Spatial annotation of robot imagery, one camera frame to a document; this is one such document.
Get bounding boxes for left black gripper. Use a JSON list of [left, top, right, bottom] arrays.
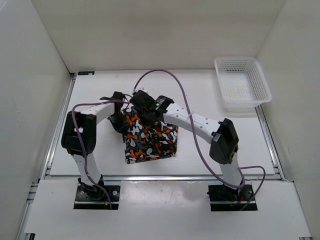
[[107, 112, 129, 135]]

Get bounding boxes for orange camouflage shorts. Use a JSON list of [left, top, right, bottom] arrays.
[[122, 106, 179, 164]]

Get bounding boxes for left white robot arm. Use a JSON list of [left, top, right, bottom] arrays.
[[61, 91, 129, 200]]

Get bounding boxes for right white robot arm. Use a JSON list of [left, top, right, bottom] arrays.
[[130, 90, 245, 200]]

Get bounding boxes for dark corner label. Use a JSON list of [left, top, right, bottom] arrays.
[[77, 71, 95, 76]]

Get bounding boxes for white plastic mesh basket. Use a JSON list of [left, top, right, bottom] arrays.
[[214, 56, 272, 111]]

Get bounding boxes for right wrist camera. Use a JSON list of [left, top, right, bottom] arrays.
[[133, 87, 148, 93]]

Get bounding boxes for left aluminium rail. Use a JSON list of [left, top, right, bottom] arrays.
[[38, 73, 77, 182]]

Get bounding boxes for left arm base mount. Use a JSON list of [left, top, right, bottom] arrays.
[[73, 177, 121, 210]]

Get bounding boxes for front aluminium rail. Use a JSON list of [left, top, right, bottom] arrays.
[[44, 174, 217, 181]]

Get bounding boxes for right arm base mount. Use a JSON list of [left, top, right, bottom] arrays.
[[207, 184, 258, 212]]

